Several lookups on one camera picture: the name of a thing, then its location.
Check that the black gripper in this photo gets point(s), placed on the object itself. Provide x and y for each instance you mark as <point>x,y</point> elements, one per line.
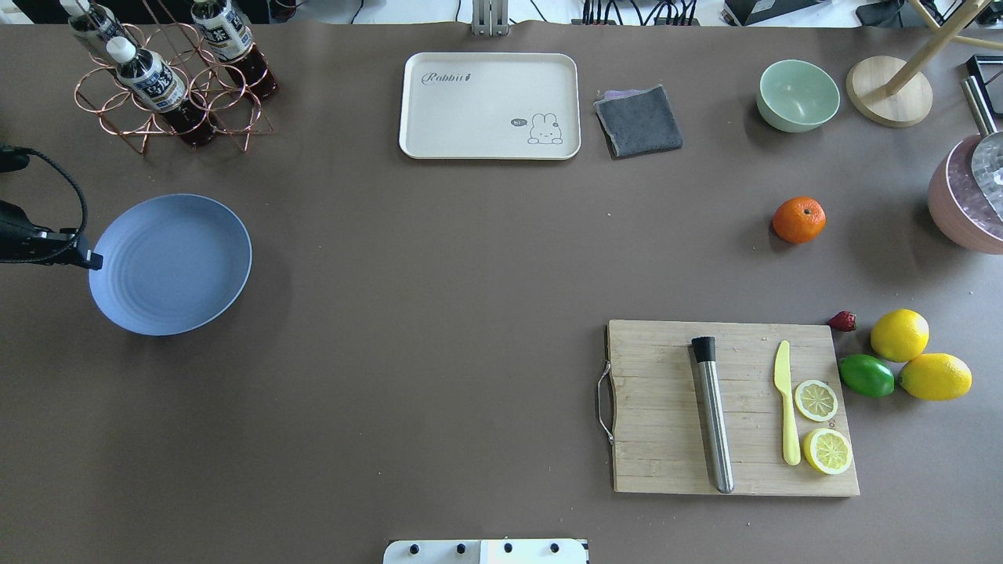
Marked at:
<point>17,233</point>

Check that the blue plate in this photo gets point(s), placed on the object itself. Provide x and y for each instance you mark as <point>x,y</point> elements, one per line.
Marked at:
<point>171,264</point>

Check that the orange mandarin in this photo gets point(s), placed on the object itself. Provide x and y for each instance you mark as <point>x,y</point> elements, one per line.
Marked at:
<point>799,220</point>

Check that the tea bottle lower middle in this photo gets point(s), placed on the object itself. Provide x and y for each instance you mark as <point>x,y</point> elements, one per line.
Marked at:
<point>154,83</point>

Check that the tea bottle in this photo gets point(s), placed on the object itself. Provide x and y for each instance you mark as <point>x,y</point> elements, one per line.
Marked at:
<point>94,25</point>
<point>227,34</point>
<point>154,83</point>

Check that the tea bottle outer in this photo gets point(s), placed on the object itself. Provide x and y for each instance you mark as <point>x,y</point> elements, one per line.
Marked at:
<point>94,25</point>

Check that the tea bottle upper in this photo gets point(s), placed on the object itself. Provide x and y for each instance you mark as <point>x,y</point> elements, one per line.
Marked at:
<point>227,34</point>

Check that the cream rabbit tray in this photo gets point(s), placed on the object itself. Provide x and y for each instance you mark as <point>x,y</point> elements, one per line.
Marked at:
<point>490,106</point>

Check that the grey folded cloth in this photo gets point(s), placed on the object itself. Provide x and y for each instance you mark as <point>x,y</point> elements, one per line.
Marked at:
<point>638,121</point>

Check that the wooden cutting board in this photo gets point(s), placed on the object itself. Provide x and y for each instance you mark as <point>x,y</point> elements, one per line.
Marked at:
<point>659,432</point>

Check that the steel cylinder black cap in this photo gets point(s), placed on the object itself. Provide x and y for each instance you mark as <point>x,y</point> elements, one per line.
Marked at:
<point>704,349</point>

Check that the yellow plastic knife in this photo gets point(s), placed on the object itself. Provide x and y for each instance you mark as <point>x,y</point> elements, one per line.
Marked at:
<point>782,383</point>

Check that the green bowl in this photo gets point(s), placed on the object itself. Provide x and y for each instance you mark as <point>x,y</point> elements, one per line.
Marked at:
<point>797,96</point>

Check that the thin lemon slice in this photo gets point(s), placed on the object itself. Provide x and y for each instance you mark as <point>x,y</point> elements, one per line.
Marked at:
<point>816,400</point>

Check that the red strawberry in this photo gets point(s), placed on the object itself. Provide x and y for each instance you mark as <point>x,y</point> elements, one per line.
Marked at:
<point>843,321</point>

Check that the lemon half thick slice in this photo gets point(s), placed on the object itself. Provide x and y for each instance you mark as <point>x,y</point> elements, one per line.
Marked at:
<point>827,451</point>

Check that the green lime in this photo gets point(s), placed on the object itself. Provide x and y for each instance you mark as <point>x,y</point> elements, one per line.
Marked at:
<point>867,375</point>

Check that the wooden stand round base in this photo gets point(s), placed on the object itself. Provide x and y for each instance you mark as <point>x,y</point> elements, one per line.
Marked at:
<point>894,92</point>

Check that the yellow lemon lower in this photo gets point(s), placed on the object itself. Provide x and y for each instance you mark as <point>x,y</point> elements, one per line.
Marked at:
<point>900,335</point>

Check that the yellow lemon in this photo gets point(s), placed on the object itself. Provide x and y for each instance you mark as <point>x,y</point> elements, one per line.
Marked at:
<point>900,335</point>
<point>936,377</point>

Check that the yellow lemon upper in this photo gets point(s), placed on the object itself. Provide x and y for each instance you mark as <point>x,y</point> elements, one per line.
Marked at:
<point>936,377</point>

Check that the pink bowl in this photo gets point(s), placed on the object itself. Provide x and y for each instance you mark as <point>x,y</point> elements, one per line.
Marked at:
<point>957,205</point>

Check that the copper wire bottle rack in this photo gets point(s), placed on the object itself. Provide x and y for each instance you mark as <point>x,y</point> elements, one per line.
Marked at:
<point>182,47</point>

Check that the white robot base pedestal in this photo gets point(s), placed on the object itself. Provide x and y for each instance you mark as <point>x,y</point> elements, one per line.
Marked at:
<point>518,550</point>

